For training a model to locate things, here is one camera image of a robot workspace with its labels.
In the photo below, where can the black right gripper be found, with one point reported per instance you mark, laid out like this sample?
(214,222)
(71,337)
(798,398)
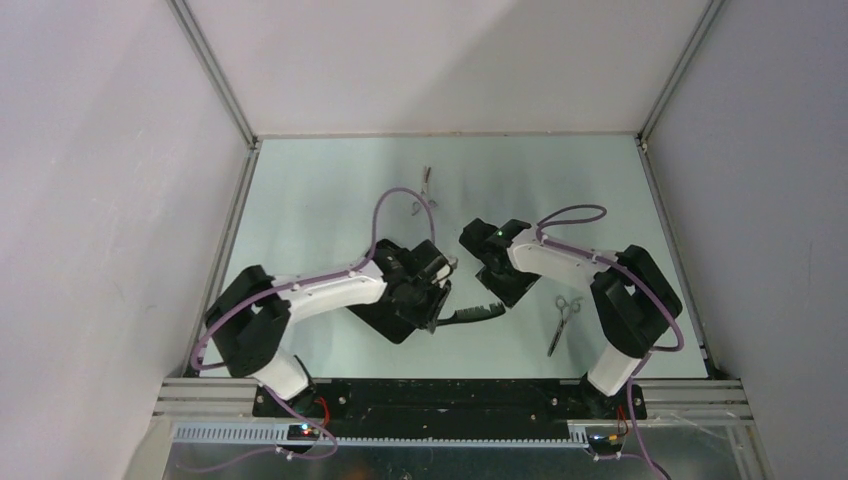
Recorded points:
(509,294)

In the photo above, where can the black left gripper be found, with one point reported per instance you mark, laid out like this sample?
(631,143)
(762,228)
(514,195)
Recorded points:
(427,316)

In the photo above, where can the black zippered tool case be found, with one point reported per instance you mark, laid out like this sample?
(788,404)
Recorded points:
(396,320)

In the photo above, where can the black handled styling comb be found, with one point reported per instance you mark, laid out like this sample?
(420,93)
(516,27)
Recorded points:
(473,314)

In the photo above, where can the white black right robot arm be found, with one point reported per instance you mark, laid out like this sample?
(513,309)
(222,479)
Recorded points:
(634,301)

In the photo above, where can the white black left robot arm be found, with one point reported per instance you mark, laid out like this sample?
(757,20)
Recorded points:
(248,321)

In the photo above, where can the silver thinning scissors far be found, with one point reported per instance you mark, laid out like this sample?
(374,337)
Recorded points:
(425,200)

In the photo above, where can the aluminium front frame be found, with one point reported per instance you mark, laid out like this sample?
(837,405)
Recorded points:
(241,412)

